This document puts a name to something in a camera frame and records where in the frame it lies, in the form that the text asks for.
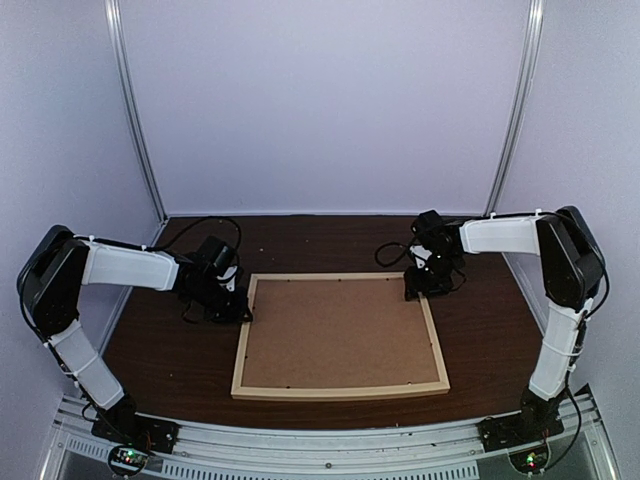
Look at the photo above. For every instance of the brown backing board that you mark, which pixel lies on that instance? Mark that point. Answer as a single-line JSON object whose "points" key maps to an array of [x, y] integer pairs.
{"points": [[340, 330]]}

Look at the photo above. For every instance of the left aluminium corner post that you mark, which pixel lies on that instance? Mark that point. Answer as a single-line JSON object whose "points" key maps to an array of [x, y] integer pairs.
{"points": [[116, 32]]}

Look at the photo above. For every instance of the round circuit board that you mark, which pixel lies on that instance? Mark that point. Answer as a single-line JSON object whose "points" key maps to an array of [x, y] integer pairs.
{"points": [[126, 461], [529, 461]]}

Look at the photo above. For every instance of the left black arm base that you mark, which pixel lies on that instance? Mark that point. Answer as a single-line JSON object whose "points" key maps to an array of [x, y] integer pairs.
{"points": [[140, 430]]}

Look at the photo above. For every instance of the aluminium front rail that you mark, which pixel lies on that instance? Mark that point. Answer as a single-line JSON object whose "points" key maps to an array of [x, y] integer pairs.
{"points": [[451, 450]]}

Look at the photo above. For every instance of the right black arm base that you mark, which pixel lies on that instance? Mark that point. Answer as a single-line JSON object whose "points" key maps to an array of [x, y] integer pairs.
{"points": [[536, 420]]}

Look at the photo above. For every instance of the right aluminium corner post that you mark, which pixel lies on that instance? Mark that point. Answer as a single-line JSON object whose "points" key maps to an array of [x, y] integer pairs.
{"points": [[527, 68]]}

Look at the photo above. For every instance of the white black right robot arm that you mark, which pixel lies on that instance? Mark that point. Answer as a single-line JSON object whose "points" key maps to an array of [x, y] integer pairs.
{"points": [[573, 269]]}

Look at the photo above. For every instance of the right round circuit board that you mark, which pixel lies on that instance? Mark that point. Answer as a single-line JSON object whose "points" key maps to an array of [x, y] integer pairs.
{"points": [[529, 461]]}

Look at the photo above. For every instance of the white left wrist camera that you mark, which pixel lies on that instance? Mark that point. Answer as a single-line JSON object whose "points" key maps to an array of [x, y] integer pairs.
{"points": [[228, 279]]}

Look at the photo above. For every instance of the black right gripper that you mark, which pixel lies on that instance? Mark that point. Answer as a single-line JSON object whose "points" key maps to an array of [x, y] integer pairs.
{"points": [[413, 286]]}

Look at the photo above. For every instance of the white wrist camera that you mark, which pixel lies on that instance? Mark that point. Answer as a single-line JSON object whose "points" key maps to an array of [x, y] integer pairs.
{"points": [[228, 279], [419, 255]]}

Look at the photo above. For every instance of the aluminium corner post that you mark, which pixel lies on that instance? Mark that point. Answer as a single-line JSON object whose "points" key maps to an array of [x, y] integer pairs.
{"points": [[116, 32], [527, 68]]}

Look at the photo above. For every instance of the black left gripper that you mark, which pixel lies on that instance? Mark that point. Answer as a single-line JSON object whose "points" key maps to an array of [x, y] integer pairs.
{"points": [[236, 313]]}

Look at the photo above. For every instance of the left round circuit board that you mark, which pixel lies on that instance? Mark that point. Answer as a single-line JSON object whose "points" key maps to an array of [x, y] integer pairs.
{"points": [[126, 461]]}

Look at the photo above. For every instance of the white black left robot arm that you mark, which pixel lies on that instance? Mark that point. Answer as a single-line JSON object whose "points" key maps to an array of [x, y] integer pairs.
{"points": [[49, 285]]}

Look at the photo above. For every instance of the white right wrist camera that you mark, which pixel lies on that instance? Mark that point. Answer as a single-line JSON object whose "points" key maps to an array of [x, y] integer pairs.
{"points": [[419, 255]]}

